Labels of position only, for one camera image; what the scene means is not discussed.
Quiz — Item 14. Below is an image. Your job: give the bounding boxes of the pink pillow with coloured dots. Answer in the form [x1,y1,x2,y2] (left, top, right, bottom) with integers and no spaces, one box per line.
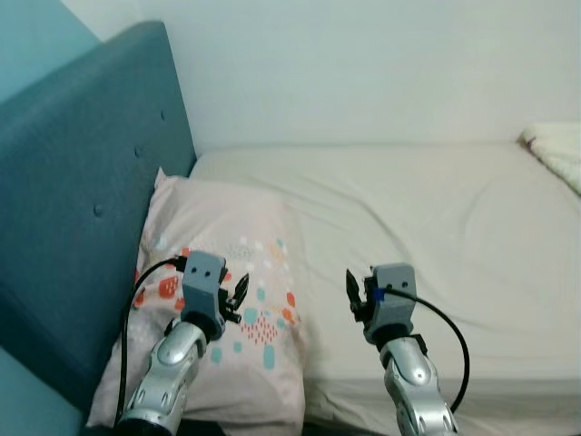
[86,168,310,436]

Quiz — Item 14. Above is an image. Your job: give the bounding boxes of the bed with beige sheet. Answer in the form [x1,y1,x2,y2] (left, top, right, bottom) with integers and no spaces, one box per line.
[186,141,581,432]

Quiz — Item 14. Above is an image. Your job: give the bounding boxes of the teal upholstered headboard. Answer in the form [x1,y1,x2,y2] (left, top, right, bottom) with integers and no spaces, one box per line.
[0,20,198,414]

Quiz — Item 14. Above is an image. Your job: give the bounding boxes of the cream cartoon print quilt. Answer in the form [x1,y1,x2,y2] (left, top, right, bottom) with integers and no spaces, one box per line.
[517,121,581,196]

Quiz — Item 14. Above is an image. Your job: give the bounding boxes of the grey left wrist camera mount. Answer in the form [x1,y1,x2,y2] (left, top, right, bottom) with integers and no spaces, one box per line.
[182,252,228,314]

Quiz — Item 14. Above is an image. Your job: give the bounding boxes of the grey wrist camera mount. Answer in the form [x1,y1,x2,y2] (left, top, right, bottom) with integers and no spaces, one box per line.
[368,263,419,342]
[182,252,228,314]

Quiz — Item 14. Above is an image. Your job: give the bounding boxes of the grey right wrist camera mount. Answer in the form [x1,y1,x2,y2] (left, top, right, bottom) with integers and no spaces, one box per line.
[368,263,419,342]

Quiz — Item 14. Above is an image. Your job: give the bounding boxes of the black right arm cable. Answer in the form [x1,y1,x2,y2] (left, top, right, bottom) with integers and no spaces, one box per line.
[381,289,471,414]

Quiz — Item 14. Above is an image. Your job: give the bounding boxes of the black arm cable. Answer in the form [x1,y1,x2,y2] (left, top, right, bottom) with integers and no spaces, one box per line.
[116,257,188,423]
[381,289,471,414]

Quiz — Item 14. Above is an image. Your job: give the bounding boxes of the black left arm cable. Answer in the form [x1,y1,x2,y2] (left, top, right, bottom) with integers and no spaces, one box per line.
[116,257,188,423]

